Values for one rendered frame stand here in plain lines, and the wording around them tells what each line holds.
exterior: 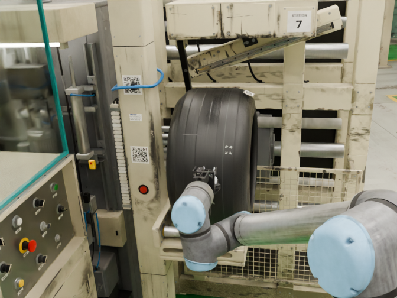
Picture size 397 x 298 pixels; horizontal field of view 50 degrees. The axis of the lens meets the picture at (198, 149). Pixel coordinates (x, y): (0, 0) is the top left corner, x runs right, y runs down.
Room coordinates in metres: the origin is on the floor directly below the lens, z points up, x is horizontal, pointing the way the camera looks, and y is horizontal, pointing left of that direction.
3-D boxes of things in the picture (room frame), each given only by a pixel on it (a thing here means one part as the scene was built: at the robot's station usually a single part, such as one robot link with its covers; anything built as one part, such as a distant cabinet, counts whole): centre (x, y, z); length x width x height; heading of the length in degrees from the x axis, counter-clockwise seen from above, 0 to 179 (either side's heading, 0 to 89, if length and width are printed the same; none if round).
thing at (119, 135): (1.66, 0.32, 1.19); 0.05 x 0.04 x 0.48; 167
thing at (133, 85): (1.67, 0.23, 1.51); 0.19 x 0.19 x 0.06; 77
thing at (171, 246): (1.50, 0.00, 0.84); 0.36 x 0.09 x 0.06; 77
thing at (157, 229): (1.67, 0.15, 0.90); 0.40 x 0.03 x 0.10; 167
